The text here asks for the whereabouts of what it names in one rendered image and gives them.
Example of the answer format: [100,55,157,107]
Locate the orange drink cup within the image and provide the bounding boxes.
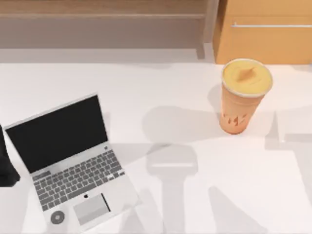
[218,58,273,135]

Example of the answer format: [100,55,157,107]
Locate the silver open laptop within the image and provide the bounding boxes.
[3,93,143,232]

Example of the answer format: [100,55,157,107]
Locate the wooden cupboard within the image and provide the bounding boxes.
[212,0,312,65]

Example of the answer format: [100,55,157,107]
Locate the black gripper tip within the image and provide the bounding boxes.
[0,125,21,188]

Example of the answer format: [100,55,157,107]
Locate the long metal handle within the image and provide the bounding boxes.
[231,22,312,29]

